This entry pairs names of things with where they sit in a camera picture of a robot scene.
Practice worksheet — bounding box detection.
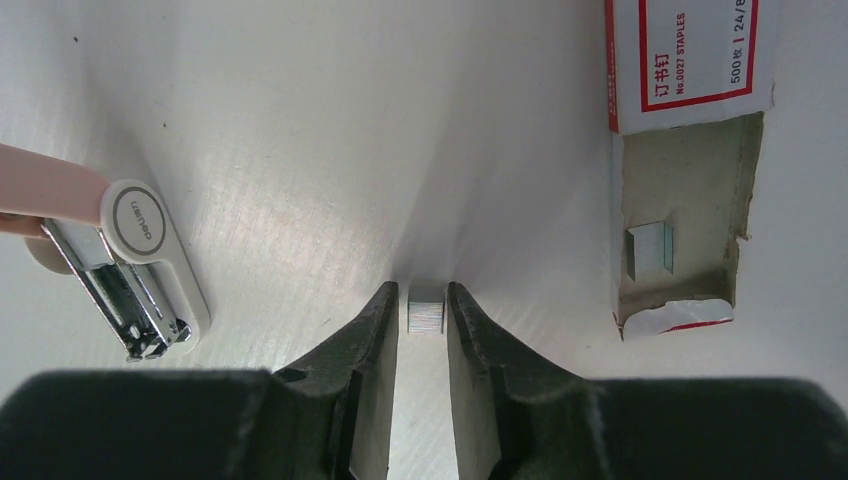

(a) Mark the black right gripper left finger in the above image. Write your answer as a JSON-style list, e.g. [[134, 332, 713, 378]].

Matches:
[[1, 282, 399, 479]]

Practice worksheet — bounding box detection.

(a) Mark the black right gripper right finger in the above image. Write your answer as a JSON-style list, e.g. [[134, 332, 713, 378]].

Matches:
[[446, 282, 847, 479]]

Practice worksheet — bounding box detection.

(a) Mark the silver staple strip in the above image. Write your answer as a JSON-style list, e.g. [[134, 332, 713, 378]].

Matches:
[[624, 222, 674, 281], [407, 283, 445, 334]]

